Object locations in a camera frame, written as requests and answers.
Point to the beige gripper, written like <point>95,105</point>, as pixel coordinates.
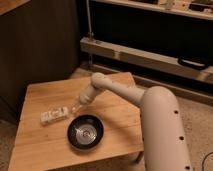
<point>77,106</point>

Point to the clear plastic bottle white cap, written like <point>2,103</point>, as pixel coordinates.
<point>54,115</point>

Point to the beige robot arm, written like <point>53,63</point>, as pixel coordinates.
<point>165,144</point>

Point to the black ceramic bowl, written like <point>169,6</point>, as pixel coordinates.
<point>85,132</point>

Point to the light wooden table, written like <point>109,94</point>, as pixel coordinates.
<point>42,148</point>

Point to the long wooden shelf beam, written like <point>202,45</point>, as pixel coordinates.
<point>144,59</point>

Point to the metal pole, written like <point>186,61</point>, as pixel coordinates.
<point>90,32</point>

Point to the upper wooden shelf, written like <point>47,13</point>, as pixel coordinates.
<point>157,8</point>

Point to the black handle on shelf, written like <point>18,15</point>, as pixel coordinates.
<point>191,64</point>

